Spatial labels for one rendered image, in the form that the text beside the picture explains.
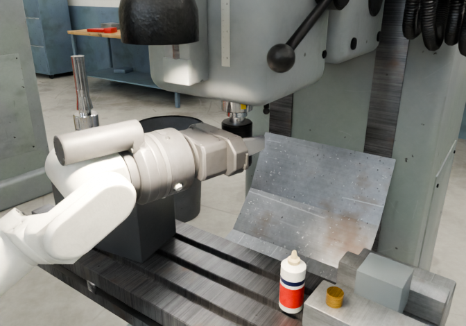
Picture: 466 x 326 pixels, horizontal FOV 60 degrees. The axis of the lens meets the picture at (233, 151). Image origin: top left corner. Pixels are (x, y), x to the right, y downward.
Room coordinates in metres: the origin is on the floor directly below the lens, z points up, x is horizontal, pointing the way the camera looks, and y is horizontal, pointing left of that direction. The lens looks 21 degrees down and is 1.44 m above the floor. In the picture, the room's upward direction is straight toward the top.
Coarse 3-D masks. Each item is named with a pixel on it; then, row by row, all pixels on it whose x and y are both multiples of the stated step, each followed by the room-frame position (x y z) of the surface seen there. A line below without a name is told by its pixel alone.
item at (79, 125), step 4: (96, 120) 0.77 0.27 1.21; (76, 124) 0.76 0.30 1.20; (80, 124) 0.75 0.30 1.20; (84, 124) 0.75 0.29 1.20; (88, 124) 0.76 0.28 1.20; (92, 124) 0.76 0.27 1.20; (96, 124) 0.77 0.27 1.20; (76, 128) 0.76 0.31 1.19; (80, 128) 0.75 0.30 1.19; (84, 128) 0.75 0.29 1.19
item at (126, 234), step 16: (144, 208) 0.67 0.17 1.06; (160, 208) 0.71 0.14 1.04; (128, 224) 0.66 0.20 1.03; (144, 224) 0.67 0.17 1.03; (160, 224) 0.71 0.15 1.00; (112, 240) 0.68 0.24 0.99; (128, 240) 0.66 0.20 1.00; (144, 240) 0.66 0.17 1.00; (160, 240) 0.71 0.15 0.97; (128, 256) 0.67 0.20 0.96; (144, 256) 0.66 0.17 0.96
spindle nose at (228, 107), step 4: (224, 104) 0.57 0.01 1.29; (228, 104) 0.57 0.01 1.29; (232, 104) 0.56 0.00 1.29; (236, 104) 0.56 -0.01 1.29; (240, 104) 0.56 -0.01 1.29; (224, 108) 0.57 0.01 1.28; (228, 108) 0.57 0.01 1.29; (232, 108) 0.56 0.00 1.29; (236, 108) 0.56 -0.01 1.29; (240, 108) 0.56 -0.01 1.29; (248, 108) 0.57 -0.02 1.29; (252, 108) 0.58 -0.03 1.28; (232, 112) 0.56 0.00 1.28; (236, 112) 0.56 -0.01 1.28; (240, 112) 0.56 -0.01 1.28; (244, 112) 0.57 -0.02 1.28
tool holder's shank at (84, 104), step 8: (72, 56) 0.77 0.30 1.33; (80, 56) 0.77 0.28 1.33; (72, 64) 0.77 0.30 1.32; (80, 64) 0.77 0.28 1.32; (80, 72) 0.77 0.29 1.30; (80, 80) 0.77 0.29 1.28; (80, 88) 0.77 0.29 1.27; (88, 88) 0.78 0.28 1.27; (80, 96) 0.77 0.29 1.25; (88, 96) 0.77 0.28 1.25; (80, 104) 0.76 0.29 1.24; (88, 104) 0.77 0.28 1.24; (80, 112) 0.77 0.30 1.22; (88, 112) 0.77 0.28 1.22
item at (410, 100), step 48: (384, 48) 0.83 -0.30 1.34; (288, 96) 0.94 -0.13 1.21; (336, 96) 0.88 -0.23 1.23; (384, 96) 0.82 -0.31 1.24; (432, 96) 0.77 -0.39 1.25; (336, 144) 0.87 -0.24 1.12; (384, 144) 0.81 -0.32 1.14; (432, 144) 0.77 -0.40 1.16; (432, 192) 0.84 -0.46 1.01; (384, 240) 0.80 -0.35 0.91; (432, 240) 1.00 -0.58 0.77
